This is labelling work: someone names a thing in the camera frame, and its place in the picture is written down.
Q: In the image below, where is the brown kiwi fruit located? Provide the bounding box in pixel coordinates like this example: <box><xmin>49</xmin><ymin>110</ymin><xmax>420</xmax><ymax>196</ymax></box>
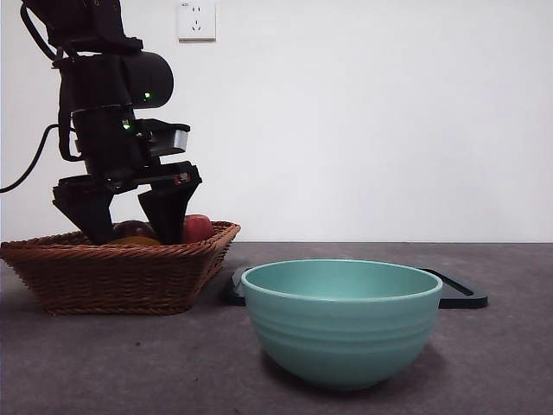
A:
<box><xmin>112</xmin><ymin>235</ymin><xmax>162</xmax><ymax>247</ymax></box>

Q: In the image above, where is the teal ceramic bowl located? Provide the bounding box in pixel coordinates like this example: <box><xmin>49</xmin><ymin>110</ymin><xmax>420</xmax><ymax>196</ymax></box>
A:
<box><xmin>240</xmin><ymin>259</ymin><xmax>444</xmax><ymax>393</ymax></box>

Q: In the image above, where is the dark red apple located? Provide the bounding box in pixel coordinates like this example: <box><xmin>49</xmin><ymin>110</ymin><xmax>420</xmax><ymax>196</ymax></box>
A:
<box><xmin>112</xmin><ymin>220</ymin><xmax>153</xmax><ymax>239</ymax></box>

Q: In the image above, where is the brown wicker basket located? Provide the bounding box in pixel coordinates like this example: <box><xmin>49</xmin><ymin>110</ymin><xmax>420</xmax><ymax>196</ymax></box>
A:
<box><xmin>0</xmin><ymin>220</ymin><xmax>242</xmax><ymax>316</ymax></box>

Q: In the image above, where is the dark rectangular tray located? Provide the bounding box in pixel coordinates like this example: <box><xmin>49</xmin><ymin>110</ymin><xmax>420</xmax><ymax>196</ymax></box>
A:
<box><xmin>222</xmin><ymin>265</ymin><xmax>490</xmax><ymax>310</ymax></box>

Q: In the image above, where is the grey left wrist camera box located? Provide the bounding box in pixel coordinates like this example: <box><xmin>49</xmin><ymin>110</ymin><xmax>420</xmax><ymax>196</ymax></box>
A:
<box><xmin>144</xmin><ymin>120</ymin><xmax>192</xmax><ymax>157</ymax></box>

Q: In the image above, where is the black cable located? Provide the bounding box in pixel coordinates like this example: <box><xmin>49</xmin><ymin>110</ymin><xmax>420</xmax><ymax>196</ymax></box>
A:
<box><xmin>0</xmin><ymin>124</ymin><xmax>61</xmax><ymax>194</ymax></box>

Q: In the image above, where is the white wall socket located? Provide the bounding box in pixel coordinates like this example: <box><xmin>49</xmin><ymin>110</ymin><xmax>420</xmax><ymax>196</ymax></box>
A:
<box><xmin>178</xmin><ymin>0</ymin><xmax>217</xmax><ymax>43</ymax></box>

